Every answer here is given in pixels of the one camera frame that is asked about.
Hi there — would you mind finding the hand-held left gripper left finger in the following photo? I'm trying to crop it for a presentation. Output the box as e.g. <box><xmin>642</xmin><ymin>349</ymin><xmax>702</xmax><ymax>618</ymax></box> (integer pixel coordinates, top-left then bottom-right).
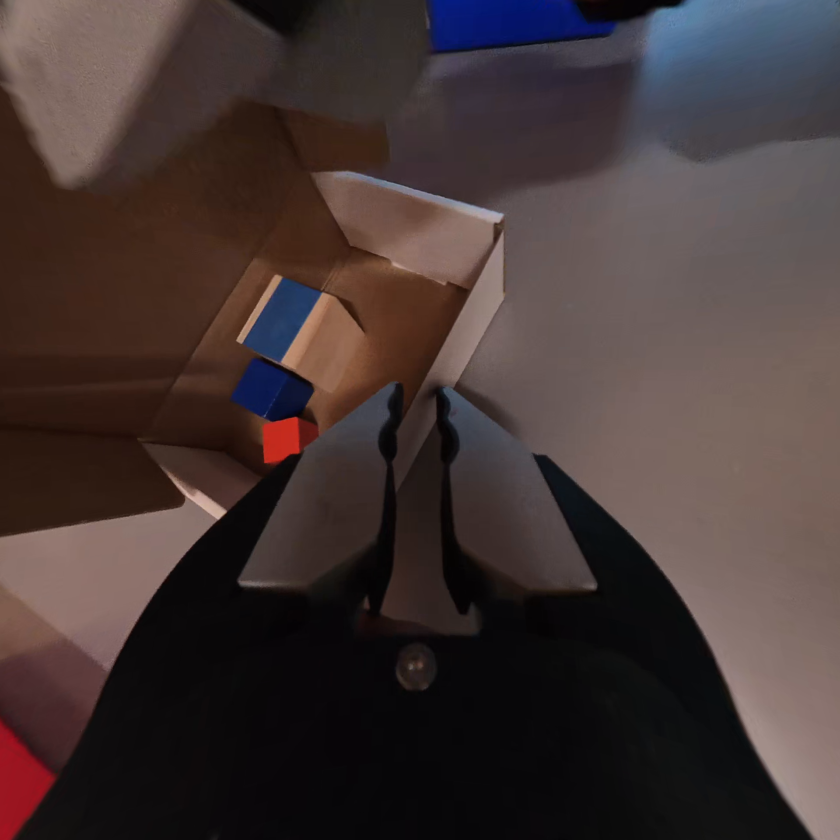
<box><xmin>238</xmin><ymin>382</ymin><xmax>403</xmax><ymax>614</ymax></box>

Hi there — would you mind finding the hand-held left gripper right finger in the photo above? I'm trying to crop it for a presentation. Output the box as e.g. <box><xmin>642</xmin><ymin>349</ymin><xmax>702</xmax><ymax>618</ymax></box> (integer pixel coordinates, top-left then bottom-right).
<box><xmin>435</xmin><ymin>386</ymin><xmax>598</xmax><ymax>616</ymax></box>

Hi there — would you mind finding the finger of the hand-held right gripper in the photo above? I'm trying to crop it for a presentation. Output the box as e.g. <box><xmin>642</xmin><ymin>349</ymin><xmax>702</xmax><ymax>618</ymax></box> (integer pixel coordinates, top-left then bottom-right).
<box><xmin>228</xmin><ymin>0</ymin><xmax>431</xmax><ymax>122</ymax></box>
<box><xmin>0</xmin><ymin>0</ymin><xmax>284</xmax><ymax>191</ymax></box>

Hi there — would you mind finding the red wooden cube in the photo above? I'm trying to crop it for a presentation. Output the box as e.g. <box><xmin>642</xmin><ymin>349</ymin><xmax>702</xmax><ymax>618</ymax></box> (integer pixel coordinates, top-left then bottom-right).
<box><xmin>262</xmin><ymin>416</ymin><xmax>319</xmax><ymax>465</ymax></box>

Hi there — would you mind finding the blue wooden cube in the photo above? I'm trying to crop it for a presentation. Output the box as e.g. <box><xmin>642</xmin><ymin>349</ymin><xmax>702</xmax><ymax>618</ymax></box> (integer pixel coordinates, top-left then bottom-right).
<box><xmin>231</xmin><ymin>357</ymin><xmax>315</xmax><ymax>421</ymax></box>

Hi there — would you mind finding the blue plastic bin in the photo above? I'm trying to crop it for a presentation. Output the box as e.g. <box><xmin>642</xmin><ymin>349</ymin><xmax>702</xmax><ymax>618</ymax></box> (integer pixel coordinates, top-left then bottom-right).
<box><xmin>427</xmin><ymin>0</ymin><xmax>618</xmax><ymax>53</ymax></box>

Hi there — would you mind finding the white cardboard box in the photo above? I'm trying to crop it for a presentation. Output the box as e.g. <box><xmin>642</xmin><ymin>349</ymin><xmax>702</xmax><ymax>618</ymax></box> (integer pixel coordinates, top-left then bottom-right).
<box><xmin>0</xmin><ymin>85</ymin><xmax>506</xmax><ymax>539</ymax></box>

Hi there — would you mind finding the large wooden block blue face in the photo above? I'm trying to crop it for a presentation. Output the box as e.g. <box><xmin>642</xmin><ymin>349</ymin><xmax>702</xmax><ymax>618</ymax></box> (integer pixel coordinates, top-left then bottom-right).
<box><xmin>236</xmin><ymin>276</ymin><xmax>365</xmax><ymax>395</ymax></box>

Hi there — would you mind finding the red plastic bin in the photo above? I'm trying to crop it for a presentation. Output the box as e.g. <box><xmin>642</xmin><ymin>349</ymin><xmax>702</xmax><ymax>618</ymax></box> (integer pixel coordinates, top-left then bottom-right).
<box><xmin>0</xmin><ymin>587</ymin><xmax>109</xmax><ymax>840</ymax></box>

